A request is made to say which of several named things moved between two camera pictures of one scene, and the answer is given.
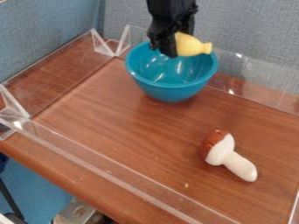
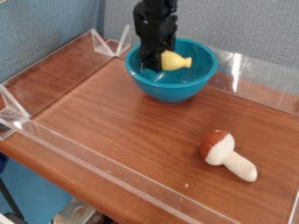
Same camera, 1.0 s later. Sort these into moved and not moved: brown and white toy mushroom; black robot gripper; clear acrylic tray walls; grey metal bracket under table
Moved: black robot gripper
Not moved: grey metal bracket under table; clear acrylic tray walls; brown and white toy mushroom
